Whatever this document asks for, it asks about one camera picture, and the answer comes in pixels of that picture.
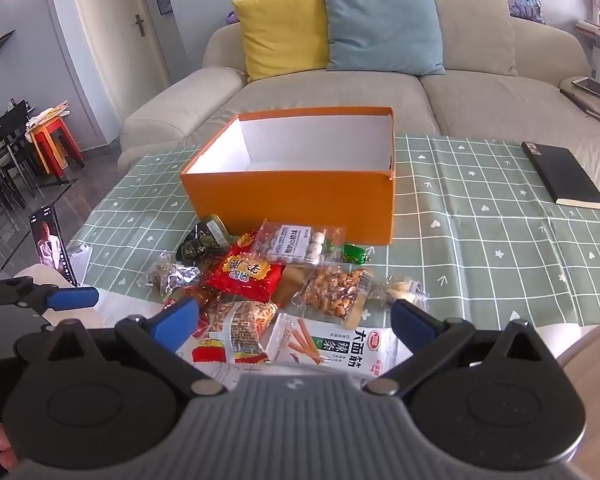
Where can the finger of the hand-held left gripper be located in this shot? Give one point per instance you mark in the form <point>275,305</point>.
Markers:
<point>72,299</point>

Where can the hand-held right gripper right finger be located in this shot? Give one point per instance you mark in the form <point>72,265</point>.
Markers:
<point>410,322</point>

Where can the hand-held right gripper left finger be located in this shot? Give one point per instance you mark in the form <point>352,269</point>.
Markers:
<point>175,322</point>

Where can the small clear candy packet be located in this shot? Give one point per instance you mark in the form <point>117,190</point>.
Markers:
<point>402,289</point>

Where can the clear packet of brown meat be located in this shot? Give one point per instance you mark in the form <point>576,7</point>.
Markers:
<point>202,294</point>

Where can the striped red yellow snack packet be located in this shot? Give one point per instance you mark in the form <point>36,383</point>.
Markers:
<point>240,325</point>

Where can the dark green snack packet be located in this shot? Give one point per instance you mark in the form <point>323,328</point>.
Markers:
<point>200,245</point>

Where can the white snack packet stick print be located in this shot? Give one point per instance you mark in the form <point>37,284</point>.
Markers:
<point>330,345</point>

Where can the clear packet of peanuts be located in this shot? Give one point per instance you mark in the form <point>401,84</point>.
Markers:
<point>330,290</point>

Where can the green sausage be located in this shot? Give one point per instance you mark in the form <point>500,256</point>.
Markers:
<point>355,254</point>

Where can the tan snack packet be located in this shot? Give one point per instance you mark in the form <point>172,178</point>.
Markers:
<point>291,282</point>

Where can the clear packet of white balls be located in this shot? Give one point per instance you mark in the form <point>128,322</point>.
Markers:
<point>290,245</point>

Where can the orange cardboard box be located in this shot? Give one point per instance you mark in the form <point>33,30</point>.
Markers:
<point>290,200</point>

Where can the white phone stand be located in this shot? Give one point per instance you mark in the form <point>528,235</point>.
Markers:
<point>82,260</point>

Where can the smartphone with lit screen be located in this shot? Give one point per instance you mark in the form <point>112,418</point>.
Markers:
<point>50,245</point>

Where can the green checked tablecloth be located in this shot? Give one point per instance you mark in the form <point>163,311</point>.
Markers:
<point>480,240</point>

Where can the pile of papers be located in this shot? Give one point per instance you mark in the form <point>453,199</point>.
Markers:
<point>47,114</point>

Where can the black notebook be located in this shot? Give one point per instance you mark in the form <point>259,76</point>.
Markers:
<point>565,175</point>

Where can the beige fabric sofa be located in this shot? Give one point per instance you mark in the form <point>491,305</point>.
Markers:
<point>330,95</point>

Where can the cream door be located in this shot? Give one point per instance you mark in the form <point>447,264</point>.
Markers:
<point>115,10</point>

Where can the light blue pillow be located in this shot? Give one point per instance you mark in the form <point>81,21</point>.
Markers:
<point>380,30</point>

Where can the beige pillow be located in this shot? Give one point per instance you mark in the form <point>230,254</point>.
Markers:
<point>475,35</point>

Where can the white smartphone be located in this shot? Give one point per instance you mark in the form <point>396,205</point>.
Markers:
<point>592,86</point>

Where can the small purple object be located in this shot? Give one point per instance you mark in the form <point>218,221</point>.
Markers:
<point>231,17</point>

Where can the yellow pillow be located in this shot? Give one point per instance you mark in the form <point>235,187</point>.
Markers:
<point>280,30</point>

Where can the pile of books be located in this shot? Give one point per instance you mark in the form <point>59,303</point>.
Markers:
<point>597,30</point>

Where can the black wall shelf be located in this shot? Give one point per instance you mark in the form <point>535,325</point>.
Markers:
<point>1,42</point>

